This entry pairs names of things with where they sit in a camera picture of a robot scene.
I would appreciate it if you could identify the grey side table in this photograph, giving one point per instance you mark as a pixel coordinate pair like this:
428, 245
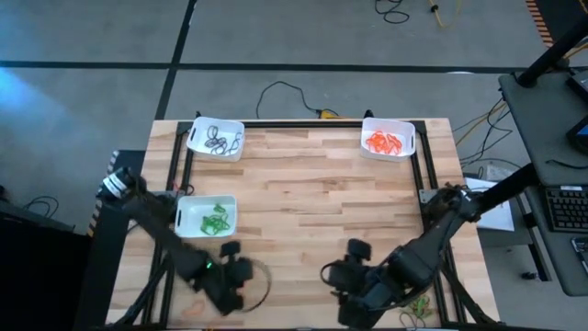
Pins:
537, 128

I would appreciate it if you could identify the orange rubber band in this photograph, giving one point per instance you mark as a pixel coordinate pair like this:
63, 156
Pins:
385, 146
397, 144
373, 142
188, 310

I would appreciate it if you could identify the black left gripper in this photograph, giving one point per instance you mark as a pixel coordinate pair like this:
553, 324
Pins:
211, 273

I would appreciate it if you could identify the black slanted pole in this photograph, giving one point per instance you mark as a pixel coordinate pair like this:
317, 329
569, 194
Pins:
551, 50

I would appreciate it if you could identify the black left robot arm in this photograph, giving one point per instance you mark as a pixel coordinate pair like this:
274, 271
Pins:
151, 216

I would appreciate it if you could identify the silver frame bracket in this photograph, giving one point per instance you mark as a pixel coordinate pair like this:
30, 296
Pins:
427, 196

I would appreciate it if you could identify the white paper sheet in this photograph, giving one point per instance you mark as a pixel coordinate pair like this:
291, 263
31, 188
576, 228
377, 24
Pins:
498, 220

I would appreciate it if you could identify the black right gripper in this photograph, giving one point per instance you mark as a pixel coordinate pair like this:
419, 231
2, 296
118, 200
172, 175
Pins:
376, 287

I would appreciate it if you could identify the black laptop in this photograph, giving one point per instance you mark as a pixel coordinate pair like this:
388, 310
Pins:
580, 85

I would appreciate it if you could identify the black cabinet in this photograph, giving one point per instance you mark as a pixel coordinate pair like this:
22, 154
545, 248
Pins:
37, 276

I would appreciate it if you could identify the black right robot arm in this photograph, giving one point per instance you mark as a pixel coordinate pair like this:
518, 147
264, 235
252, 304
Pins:
427, 253

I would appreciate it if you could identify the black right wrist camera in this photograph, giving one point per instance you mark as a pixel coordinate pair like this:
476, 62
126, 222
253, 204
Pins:
337, 276

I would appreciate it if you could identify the white plastic basket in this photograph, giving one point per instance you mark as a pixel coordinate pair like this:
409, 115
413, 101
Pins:
188, 220
409, 151
197, 151

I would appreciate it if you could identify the black tablet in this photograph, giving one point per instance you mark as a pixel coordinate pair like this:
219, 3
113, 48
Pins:
580, 135

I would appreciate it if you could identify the black rubber band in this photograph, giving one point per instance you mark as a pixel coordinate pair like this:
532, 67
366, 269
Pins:
213, 142
270, 280
406, 322
232, 147

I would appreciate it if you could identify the black keyboard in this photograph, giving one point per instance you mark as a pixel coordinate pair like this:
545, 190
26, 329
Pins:
569, 209

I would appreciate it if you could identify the black aluminium rig frame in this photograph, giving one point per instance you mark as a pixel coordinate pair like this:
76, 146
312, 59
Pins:
298, 124

